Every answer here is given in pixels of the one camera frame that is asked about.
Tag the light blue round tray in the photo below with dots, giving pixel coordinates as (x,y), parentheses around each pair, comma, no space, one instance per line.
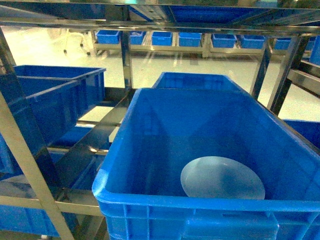
(222,178)

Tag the blue bin left shelf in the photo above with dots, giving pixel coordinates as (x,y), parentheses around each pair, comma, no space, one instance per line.
(47,101)

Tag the blue bin behind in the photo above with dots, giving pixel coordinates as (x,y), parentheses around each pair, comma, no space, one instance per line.
(195,81)

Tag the large blue bin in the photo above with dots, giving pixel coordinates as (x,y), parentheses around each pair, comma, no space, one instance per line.
(138,186)

